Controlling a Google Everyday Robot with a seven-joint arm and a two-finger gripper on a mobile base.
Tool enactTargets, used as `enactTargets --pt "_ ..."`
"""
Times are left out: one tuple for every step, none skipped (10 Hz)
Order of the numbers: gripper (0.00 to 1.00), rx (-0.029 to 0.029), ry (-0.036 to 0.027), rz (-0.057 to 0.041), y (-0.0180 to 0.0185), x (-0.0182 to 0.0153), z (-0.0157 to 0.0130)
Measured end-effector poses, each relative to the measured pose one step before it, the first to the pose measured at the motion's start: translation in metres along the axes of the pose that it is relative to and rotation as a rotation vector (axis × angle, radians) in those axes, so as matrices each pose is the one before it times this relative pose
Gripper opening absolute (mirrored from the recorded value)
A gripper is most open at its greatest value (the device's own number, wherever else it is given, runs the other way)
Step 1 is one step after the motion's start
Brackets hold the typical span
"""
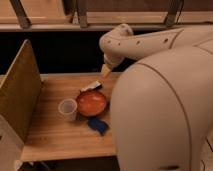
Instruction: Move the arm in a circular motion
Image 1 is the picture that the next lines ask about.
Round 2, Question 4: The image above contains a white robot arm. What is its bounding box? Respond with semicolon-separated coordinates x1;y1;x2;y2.
99;24;213;171

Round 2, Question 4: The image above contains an orange bowl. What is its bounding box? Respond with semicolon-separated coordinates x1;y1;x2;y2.
76;90;107;117

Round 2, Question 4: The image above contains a clear plastic cup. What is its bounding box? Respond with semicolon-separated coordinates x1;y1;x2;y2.
58;99;77;121

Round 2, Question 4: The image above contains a blue crumpled object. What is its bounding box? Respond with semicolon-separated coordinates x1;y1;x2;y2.
87;117;109;136

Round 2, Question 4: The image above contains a wooden side panel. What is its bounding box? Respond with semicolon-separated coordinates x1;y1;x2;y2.
0;39;42;142

